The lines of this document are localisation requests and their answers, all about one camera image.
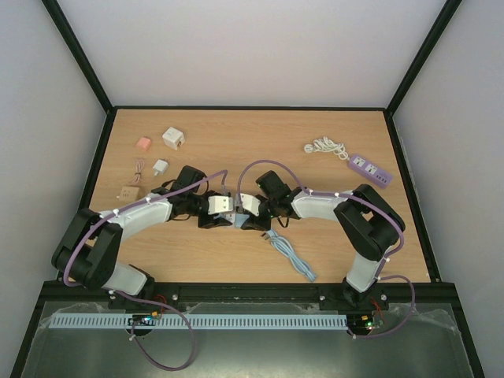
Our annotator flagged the blue-grey power strip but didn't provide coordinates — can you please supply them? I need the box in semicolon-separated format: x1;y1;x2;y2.
226;213;249;228

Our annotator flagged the purple power strip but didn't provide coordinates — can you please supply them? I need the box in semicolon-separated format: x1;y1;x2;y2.
347;154;393;188

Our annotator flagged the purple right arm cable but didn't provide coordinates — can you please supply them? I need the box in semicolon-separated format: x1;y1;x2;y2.
236;159;417;340

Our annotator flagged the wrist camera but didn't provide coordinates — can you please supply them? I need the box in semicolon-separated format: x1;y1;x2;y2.
235;193;261;217
207;195;235;215

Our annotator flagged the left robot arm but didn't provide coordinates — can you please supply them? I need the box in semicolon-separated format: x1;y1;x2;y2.
51;165;233;296

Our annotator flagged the light blue cable duct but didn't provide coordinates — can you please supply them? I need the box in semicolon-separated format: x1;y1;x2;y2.
49;313;347;331

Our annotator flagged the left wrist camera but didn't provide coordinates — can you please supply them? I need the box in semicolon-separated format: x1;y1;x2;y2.
207;195;235;215

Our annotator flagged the beige wooden-look adapter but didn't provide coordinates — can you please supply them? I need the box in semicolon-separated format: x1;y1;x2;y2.
117;186;140;203

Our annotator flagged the white small charger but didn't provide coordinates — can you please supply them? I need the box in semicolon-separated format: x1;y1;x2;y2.
153;159;169;177

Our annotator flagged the white power strip cord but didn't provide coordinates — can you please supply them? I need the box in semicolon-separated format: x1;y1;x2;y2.
303;136;352;162

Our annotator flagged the white tiger cube socket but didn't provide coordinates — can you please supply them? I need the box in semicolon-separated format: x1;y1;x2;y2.
162;127;185;150

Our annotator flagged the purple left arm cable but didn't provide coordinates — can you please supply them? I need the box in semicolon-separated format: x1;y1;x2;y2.
62;169;229;371

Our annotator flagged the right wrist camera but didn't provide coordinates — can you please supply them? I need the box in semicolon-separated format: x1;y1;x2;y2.
235;193;261;217

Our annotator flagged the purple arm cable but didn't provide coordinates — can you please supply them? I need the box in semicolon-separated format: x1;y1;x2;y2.
62;169;229;371
236;159;417;340

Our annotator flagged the black frame rail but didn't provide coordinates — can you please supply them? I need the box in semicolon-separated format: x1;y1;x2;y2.
39;280;458;310

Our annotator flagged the light blue power cord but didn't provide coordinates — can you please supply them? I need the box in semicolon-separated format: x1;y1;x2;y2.
261;230;318;283

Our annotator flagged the pink charger plug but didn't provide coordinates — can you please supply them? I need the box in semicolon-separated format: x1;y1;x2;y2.
135;137;152;151

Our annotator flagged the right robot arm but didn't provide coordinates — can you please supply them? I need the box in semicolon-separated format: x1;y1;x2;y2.
236;170;406;309

